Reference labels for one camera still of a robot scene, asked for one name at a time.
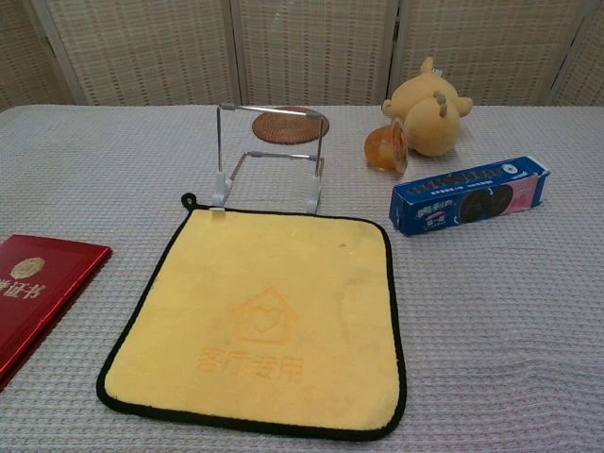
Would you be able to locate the yellow cloth with black trim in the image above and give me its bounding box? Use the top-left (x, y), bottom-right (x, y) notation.
top-left (95, 192), bottom-right (408, 444)

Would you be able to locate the brown woven round coaster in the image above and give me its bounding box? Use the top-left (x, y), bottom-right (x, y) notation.
top-left (251, 107), bottom-right (330, 145)

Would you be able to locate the orange translucent plastic cup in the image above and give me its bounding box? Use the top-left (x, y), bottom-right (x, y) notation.
top-left (362, 119), bottom-right (410, 175)

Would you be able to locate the yellow plush toy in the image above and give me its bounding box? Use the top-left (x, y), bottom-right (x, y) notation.
top-left (381, 56), bottom-right (475, 158)

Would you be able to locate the blue cookie box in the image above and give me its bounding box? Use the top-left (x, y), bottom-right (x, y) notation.
top-left (388, 156), bottom-right (552, 237)

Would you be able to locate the white waffle tablecloth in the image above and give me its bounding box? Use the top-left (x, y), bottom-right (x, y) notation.
top-left (0, 104), bottom-right (604, 453)

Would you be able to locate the woven folding screen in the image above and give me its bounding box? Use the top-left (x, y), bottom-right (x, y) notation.
top-left (0, 0), bottom-right (604, 109)

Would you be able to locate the red certificate book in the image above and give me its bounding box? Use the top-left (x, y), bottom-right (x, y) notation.
top-left (0, 233), bottom-right (113, 381)

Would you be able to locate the metal wire stand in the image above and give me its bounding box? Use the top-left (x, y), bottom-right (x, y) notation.
top-left (210, 100), bottom-right (329, 219)

